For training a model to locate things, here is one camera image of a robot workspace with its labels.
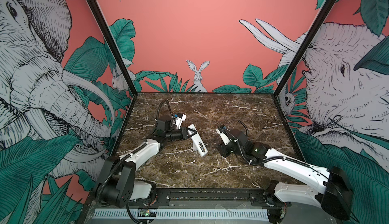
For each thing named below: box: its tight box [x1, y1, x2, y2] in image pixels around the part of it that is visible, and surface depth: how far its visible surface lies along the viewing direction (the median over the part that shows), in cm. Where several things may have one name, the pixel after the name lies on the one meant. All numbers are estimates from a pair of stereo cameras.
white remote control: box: [187, 123, 209, 157], surface depth 82 cm
